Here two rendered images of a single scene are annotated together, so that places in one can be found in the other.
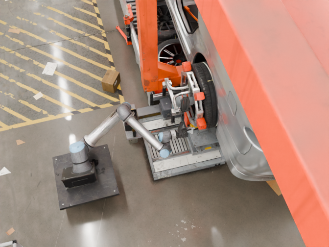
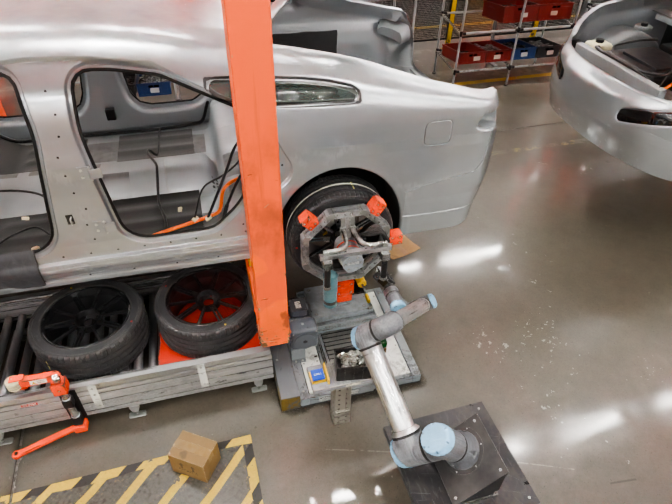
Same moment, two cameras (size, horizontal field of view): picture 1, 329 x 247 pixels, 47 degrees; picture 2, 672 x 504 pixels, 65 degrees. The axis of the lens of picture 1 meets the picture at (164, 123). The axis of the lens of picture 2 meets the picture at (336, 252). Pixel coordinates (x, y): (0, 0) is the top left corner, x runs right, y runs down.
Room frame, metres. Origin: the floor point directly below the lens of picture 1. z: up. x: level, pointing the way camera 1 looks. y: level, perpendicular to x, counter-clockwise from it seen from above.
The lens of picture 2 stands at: (2.39, 2.18, 2.89)
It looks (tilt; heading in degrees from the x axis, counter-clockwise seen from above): 41 degrees down; 269
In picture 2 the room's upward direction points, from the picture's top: 2 degrees clockwise
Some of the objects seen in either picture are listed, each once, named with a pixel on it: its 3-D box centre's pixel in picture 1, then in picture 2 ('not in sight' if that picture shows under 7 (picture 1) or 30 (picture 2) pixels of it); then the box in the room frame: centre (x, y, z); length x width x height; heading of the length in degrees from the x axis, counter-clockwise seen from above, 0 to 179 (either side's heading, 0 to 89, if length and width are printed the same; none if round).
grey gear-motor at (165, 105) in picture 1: (177, 108); (298, 324); (2.58, -0.15, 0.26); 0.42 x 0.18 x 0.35; 105
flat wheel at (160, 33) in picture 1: (163, 24); (91, 328); (3.85, 0.02, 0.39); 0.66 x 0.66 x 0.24
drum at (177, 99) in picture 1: (184, 99); (348, 252); (2.27, -0.20, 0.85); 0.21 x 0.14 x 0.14; 105
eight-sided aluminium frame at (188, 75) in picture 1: (191, 98); (345, 245); (2.29, -0.26, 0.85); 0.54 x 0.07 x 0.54; 15
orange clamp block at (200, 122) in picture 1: (201, 123); (393, 236); (1.99, -0.35, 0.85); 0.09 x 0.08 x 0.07; 15
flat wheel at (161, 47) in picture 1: (178, 63); (209, 307); (3.16, -0.17, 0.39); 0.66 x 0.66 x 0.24
